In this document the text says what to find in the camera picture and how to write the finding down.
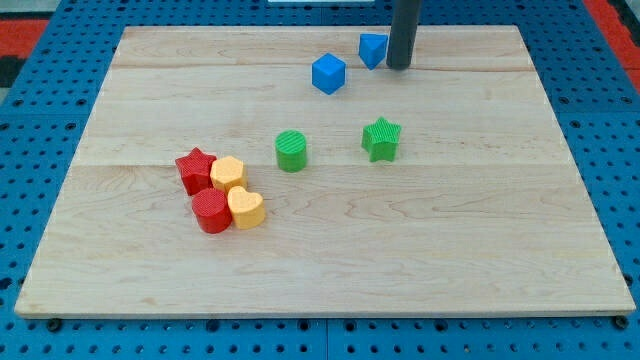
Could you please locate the blue cube block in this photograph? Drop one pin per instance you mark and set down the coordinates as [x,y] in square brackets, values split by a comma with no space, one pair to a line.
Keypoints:
[328,73]

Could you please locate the green cylinder block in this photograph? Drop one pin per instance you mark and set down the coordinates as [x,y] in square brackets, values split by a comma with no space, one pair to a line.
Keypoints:
[291,151]

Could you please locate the green star block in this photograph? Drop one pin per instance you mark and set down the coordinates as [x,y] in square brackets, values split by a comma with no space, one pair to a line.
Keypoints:
[381,140]

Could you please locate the yellow heart block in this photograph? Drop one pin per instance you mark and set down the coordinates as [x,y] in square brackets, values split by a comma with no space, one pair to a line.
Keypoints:
[247,208]

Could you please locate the yellow hexagon block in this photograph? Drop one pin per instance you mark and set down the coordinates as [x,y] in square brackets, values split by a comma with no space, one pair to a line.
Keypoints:
[228,172]

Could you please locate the red cylinder block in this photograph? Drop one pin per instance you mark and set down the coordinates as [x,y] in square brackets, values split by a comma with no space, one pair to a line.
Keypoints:
[211,210]

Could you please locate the red star block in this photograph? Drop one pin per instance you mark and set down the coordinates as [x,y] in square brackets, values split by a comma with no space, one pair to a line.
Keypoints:
[194,170]

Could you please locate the blue triangular prism block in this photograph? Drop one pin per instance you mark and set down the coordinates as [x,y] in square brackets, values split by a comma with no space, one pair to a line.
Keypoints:
[372,49]

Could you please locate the light wooden board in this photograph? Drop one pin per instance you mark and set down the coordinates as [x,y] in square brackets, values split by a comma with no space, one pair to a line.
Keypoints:
[483,212]

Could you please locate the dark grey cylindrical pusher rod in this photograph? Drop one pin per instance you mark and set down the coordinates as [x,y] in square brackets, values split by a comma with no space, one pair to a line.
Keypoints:
[406,15]

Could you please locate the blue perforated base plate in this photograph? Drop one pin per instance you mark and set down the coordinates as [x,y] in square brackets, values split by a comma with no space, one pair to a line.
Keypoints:
[48,104]

